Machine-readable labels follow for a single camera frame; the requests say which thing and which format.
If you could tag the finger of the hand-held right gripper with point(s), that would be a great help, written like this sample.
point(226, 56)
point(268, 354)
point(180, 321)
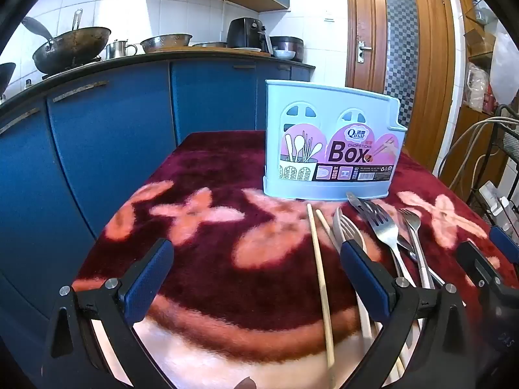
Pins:
point(478, 269)
point(505, 243)

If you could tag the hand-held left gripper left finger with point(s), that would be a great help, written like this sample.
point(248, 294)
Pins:
point(148, 279)

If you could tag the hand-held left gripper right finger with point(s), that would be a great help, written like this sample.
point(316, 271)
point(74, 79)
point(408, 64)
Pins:
point(365, 279)

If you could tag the wooden chopstick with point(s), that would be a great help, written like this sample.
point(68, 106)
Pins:
point(320, 275)
point(324, 227)

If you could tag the white plastic fork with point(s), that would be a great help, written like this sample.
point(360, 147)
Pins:
point(353, 231)

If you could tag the metal fork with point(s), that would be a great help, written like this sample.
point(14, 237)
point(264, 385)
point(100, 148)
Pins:
point(381, 227)
point(411, 221)

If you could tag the light blue utensil holder box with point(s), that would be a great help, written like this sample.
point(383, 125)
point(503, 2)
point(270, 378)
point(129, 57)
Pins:
point(300, 97)

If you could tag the white power strip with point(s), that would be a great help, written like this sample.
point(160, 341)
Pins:
point(494, 206)

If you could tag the dark red floral blanket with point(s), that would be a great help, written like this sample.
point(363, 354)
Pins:
point(243, 291)

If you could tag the blue kitchen base cabinets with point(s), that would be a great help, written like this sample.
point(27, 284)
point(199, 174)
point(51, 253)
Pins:
point(121, 129)

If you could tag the cardboard box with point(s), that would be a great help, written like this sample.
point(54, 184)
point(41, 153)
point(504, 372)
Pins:
point(480, 42)

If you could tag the gas stove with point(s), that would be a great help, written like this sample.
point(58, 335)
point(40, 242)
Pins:
point(69, 71)

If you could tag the metal kettle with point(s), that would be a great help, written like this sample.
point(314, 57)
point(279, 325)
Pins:
point(117, 50)

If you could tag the metal colander bowl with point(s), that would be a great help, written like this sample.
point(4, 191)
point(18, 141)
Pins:
point(166, 42)

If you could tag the wooden shelf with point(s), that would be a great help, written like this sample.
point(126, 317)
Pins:
point(462, 8)

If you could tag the white ceramic bowl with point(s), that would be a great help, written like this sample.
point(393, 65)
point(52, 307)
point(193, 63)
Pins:
point(284, 54)

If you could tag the metal basin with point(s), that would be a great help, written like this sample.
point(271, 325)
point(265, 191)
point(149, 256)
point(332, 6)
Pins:
point(209, 44)

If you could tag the large black wok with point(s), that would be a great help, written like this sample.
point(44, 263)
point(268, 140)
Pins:
point(73, 48)

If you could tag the dark rice cooker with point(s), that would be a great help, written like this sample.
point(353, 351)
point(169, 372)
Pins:
point(290, 42)

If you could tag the white plate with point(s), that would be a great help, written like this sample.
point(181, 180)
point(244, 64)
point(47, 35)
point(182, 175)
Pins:
point(247, 50)

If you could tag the black air fryer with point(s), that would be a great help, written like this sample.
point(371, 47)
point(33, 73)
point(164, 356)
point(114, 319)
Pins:
point(245, 32)

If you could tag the wooden door with glass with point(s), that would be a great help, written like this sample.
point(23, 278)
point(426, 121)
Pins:
point(365, 8)

